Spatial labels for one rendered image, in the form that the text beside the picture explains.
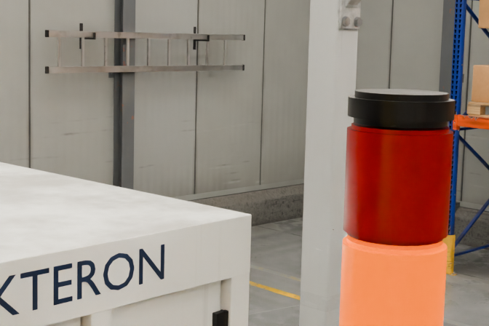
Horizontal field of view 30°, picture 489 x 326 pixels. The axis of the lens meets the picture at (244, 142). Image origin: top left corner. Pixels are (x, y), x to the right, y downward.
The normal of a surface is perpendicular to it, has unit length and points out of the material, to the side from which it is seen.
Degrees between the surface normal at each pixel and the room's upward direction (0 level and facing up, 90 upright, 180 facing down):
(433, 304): 90
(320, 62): 90
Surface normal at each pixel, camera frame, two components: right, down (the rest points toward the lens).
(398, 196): -0.09, 0.11
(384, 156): -0.35, 0.11
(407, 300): 0.17, 0.12
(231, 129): 0.71, 0.11
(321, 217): -0.68, 0.07
